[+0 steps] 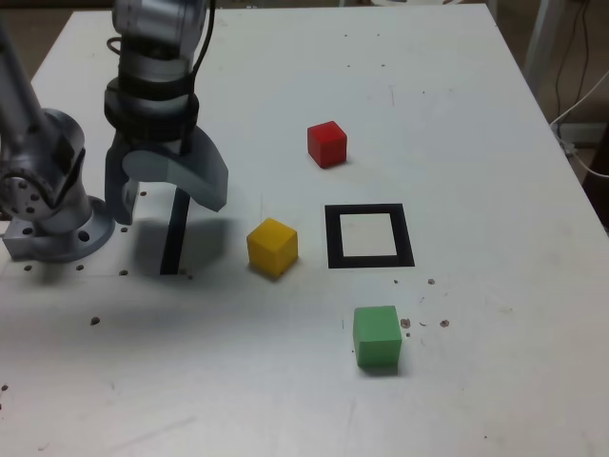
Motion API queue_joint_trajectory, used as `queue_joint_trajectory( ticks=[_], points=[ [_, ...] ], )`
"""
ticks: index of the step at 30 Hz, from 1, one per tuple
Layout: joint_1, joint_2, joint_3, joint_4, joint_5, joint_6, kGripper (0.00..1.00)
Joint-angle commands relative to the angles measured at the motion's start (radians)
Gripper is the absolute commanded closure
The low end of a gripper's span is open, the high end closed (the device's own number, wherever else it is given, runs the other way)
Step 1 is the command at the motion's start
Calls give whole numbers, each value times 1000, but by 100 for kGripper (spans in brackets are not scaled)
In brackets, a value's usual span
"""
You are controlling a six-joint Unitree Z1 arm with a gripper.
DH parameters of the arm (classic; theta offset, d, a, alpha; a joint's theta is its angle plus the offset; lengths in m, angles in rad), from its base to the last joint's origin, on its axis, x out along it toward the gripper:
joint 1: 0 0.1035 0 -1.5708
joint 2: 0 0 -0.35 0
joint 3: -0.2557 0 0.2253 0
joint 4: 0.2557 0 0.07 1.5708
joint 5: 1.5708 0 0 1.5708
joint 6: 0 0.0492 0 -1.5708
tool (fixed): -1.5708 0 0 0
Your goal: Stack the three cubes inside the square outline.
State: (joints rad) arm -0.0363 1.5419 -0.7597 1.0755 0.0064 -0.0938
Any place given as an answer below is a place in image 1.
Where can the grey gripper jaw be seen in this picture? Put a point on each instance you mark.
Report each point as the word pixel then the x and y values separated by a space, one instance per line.
pixel 200 176
pixel 116 200

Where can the yellow cube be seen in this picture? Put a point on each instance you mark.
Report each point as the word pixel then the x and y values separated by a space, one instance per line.
pixel 271 247

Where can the red cube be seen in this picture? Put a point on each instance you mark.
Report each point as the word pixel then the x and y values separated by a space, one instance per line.
pixel 327 143

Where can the green cube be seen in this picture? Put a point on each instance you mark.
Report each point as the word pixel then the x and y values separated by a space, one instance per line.
pixel 378 338

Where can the black tape square outline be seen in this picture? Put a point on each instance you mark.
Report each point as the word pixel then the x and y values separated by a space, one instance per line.
pixel 371 262

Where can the black tape strip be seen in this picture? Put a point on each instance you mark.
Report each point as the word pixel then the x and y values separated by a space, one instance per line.
pixel 172 238

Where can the white metal stand leg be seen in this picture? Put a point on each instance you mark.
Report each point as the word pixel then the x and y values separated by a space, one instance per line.
pixel 540 38

